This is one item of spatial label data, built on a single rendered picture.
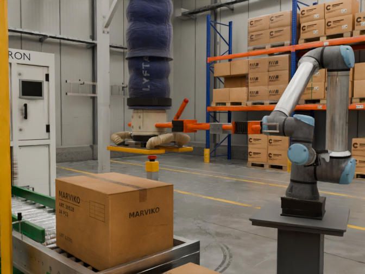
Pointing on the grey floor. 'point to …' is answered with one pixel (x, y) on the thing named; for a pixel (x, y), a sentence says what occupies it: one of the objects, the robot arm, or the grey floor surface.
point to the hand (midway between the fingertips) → (316, 153)
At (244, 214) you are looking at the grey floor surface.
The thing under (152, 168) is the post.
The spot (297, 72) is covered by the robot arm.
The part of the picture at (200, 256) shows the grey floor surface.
